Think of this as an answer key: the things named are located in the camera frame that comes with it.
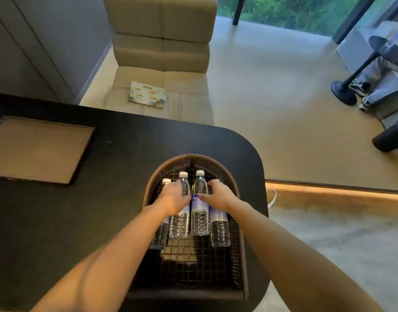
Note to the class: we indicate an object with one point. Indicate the beige upholstered chair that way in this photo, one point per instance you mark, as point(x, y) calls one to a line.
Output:
point(160, 51)

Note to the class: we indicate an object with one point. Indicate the person's left hand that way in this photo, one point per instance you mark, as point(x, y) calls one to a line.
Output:
point(173, 198)

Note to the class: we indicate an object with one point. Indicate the dark woven basket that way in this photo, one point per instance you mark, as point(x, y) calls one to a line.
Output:
point(186, 268)

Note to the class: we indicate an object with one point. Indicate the black cylindrical bin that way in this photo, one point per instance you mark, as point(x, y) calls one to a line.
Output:
point(389, 139)

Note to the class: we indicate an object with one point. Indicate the person's left forearm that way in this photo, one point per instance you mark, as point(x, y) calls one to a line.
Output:
point(114, 266)

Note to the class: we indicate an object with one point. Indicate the printed brochure card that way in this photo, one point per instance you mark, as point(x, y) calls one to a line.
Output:
point(147, 94)

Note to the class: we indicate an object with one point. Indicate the person's right hand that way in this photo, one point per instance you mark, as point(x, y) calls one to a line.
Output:
point(221, 196)

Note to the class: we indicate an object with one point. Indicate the dark brown rectangular tray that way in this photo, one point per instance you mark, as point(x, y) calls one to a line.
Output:
point(36, 149)

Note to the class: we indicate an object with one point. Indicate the dark window frame post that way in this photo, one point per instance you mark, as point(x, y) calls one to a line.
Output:
point(353, 21)
point(238, 9)

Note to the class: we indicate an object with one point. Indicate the person's right forearm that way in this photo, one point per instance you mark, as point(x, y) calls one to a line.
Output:
point(290, 266)

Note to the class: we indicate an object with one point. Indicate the clear plastic water bottle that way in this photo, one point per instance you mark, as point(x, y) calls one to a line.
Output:
point(160, 237)
point(200, 220)
point(179, 225)
point(220, 230)

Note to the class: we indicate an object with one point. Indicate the black table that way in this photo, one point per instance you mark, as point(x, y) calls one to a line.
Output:
point(121, 142)

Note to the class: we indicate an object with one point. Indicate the grey upholstered seat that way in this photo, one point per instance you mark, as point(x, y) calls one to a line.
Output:
point(351, 45)

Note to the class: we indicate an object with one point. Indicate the black pedestal stand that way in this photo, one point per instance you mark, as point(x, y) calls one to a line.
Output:
point(343, 93)

